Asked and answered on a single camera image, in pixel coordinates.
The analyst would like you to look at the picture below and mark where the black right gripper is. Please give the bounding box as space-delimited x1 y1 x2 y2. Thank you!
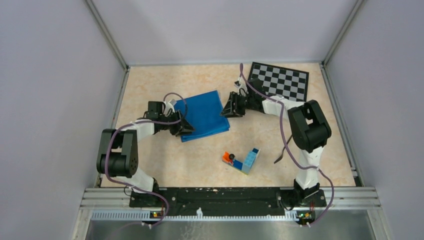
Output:
219 92 255 119

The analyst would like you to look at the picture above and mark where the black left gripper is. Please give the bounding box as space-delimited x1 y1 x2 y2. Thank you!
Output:
158 109 196 137

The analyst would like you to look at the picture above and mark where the blue cloth napkin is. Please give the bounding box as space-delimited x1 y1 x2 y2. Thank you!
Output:
180 90 230 143

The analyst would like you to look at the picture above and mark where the colourful toy brick assembly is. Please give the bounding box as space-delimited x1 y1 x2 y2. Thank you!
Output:
221 148 261 175

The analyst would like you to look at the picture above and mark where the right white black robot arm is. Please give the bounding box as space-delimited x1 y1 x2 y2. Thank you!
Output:
220 76 332 206

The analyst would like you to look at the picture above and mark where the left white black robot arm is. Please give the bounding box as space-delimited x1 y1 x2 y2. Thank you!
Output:
96 100 195 207

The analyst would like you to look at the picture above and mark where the black white checkerboard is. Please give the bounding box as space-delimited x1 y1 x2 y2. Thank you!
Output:
248 62 309 102

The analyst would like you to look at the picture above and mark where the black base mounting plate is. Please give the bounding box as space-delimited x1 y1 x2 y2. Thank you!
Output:
129 187 327 217

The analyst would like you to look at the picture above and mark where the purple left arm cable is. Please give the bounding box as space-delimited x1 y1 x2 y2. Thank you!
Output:
103 92 188 229

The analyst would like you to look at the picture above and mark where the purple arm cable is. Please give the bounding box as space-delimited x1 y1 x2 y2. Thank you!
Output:
103 92 188 229
239 62 335 229

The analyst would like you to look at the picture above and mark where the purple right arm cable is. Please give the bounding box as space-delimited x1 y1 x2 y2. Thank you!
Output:
239 62 335 229

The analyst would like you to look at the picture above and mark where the aluminium frame rail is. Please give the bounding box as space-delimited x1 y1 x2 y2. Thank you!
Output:
71 187 393 240

